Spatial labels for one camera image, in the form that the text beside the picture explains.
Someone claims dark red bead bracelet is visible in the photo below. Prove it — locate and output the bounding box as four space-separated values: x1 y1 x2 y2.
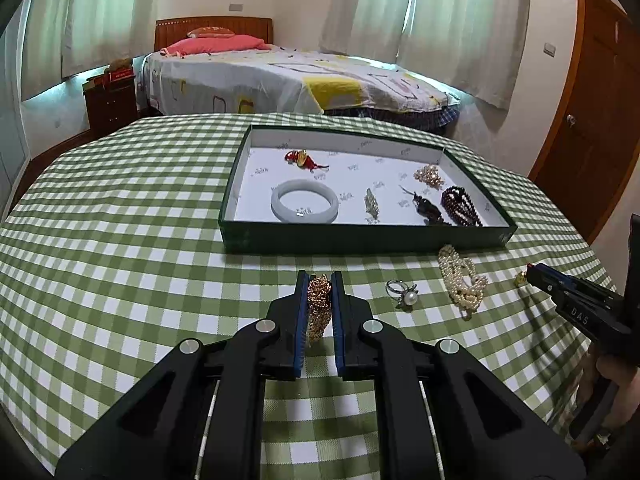
440 185 483 228

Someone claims white jade bangle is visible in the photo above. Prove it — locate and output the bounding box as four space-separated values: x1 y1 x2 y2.
270 179 347 225

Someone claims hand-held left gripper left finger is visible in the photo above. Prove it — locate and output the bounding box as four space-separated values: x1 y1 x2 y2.
54 270 307 480

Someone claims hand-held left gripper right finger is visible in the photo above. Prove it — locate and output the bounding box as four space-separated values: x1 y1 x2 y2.
330 270 586 480

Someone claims small patterned pillow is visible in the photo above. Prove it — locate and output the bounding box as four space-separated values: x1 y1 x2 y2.
187 26 236 39

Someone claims person's right hand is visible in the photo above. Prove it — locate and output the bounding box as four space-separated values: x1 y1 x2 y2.
595 352 626 386

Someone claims frosted glass wardrobe door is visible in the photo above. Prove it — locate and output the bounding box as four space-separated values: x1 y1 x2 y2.
0 10 31 211

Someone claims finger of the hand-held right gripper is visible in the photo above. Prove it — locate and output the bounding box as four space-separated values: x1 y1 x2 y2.
526 262 569 302
539 263 619 296

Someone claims white pearl necklace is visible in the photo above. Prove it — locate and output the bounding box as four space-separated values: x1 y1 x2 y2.
437 244 488 321

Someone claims dark green shallow box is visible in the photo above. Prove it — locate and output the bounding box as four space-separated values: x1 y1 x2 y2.
218 125 518 255

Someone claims gold chain bracelet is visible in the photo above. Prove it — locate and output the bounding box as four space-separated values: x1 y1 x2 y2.
306 274 332 346

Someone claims white sheer curtain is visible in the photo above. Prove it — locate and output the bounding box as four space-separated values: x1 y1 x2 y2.
60 0 161 78
20 0 71 101
320 0 418 61
397 0 533 111

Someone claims silver rhinestone brooch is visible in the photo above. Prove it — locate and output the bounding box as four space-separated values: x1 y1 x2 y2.
363 187 381 222

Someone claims blue plaid bed sheet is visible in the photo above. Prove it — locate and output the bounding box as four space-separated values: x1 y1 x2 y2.
325 102 461 136

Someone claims pink pillow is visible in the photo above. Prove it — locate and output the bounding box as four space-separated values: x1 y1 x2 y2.
160 35 273 58

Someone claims pearl rhinestone brooch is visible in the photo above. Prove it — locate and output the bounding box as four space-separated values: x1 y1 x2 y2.
413 163 446 191

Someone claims wooden bed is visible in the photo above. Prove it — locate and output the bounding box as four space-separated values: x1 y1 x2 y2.
142 16 461 136

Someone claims patterned white bedspread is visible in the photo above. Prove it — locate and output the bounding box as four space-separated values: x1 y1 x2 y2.
142 45 461 115

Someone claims silver pearl ring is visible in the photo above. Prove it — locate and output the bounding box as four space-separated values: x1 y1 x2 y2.
385 280 420 311

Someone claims dark brown pendant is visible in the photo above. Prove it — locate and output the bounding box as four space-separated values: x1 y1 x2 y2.
398 185 451 226

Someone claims brown wooden door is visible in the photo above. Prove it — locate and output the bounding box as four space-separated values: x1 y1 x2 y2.
527 0 640 246

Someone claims red cord gold pendant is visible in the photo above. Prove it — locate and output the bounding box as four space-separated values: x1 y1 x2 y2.
284 147 331 175

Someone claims green checkered tablecloth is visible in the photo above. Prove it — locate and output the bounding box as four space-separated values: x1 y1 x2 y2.
0 112 626 480

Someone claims dark wooden nightstand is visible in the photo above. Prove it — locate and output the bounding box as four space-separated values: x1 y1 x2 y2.
82 77 138 138

